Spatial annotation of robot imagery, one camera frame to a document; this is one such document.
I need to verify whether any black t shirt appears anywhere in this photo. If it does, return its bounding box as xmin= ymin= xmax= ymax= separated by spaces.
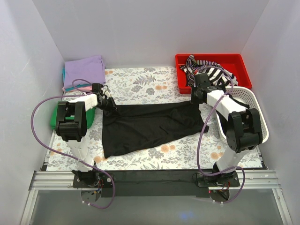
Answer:
xmin=102 ymin=101 xmax=209 ymax=158

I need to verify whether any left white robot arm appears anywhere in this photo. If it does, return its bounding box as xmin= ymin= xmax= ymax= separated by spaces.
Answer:
xmin=55 ymin=83 xmax=117 ymax=188

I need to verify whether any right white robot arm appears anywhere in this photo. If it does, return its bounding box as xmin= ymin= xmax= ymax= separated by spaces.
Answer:
xmin=191 ymin=73 xmax=263 ymax=186

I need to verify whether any folded green t shirt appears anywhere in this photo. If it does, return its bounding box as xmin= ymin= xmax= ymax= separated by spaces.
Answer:
xmin=50 ymin=106 xmax=95 ymax=130

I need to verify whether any black white striped shirt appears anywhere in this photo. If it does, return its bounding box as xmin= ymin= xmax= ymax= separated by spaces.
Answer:
xmin=180 ymin=55 xmax=239 ymax=87

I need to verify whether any folded pink t shirt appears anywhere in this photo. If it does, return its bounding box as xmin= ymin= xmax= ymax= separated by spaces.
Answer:
xmin=62 ymin=86 xmax=92 ymax=92

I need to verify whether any folded lilac t shirt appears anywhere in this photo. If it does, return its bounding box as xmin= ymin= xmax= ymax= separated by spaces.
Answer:
xmin=64 ymin=55 xmax=106 ymax=88

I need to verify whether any red plastic tray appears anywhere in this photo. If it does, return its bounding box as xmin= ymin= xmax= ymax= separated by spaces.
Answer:
xmin=175 ymin=53 xmax=252 ymax=94

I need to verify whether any white perforated laundry basket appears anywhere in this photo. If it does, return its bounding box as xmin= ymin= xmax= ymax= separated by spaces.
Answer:
xmin=215 ymin=86 xmax=269 ymax=144

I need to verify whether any folded teal t shirt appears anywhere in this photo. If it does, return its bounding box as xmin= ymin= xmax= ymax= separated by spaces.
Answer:
xmin=62 ymin=68 xmax=70 ymax=91

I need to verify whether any floral table cloth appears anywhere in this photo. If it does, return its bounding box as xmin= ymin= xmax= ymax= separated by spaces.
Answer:
xmin=46 ymin=67 xmax=263 ymax=171

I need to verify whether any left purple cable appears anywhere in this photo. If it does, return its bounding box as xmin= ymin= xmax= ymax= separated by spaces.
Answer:
xmin=31 ymin=79 xmax=116 ymax=209

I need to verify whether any purple cable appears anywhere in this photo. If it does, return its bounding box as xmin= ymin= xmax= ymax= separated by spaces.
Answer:
xmin=195 ymin=65 xmax=246 ymax=205
xmin=31 ymin=79 xmax=116 ymax=209

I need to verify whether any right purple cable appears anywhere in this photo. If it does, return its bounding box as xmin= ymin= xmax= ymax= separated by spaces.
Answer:
xmin=195 ymin=65 xmax=246 ymax=205

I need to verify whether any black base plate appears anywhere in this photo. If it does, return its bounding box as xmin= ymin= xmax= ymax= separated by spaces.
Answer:
xmin=72 ymin=169 xmax=240 ymax=198

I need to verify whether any aluminium frame rail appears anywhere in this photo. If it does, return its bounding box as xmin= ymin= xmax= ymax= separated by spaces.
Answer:
xmin=21 ymin=169 xmax=292 ymax=225

